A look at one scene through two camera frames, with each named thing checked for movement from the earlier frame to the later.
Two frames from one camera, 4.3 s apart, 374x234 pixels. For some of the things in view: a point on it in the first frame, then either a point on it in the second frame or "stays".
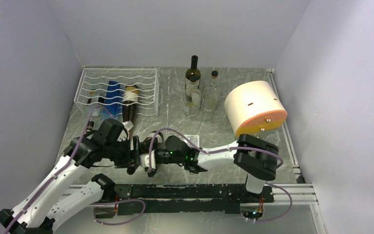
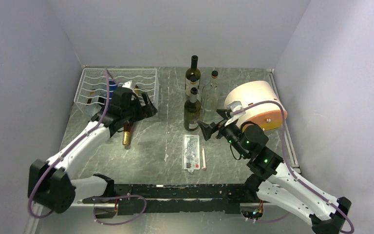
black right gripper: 151,175 → 207,129
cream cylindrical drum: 253,107 stays
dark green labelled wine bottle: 193,77 stays
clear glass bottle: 210,94 stays
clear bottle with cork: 192,102 → 189,85
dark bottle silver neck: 144,148 → 192,110
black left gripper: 124,162 → 150,110
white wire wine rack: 112,90 stays
